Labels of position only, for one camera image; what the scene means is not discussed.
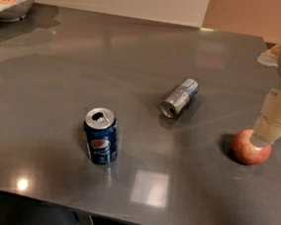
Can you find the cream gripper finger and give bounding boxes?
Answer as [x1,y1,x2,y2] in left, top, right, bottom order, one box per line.
[257,44,281,66]
[251,88,281,144]

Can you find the silver Red Bull can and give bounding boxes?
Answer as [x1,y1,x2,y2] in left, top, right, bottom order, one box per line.
[160,78,200,118]

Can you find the blue Pepsi can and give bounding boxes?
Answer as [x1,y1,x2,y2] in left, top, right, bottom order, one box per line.
[83,107,118,165]

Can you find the red apple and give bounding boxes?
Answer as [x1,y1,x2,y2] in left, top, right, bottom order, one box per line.
[232,129,272,165]

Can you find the grey fruit bowl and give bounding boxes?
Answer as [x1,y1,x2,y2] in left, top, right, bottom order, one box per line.
[0,0,34,22]

